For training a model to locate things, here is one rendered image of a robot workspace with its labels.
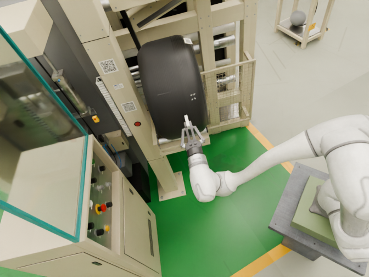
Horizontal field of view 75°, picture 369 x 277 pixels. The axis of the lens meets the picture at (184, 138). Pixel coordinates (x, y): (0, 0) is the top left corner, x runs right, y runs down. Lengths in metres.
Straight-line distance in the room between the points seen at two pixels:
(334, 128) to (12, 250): 1.27
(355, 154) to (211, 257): 1.63
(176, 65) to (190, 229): 1.51
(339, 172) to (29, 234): 1.16
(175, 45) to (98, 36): 0.38
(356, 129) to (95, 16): 1.05
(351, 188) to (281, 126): 2.09
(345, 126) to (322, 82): 2.55
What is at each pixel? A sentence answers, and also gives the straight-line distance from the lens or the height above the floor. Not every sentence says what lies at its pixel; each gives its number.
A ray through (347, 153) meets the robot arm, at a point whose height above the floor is 1.54.
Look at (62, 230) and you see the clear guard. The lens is 1.03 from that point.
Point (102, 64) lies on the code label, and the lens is 1.30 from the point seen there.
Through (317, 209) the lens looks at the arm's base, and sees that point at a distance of 1.60.
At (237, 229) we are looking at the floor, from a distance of 2.27.
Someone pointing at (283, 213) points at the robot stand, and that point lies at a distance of 1.66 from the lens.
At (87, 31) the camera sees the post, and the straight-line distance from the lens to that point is 1.22.
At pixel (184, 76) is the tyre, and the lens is 1.23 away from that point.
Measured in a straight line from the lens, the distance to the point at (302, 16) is 4.00.
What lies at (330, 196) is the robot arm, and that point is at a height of 0.96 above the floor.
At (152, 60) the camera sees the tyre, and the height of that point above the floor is 1.48.
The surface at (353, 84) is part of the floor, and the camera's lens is 3.49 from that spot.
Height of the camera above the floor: 2.19
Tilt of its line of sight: 52 degrees down
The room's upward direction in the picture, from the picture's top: 16 degrees counter-clockwise
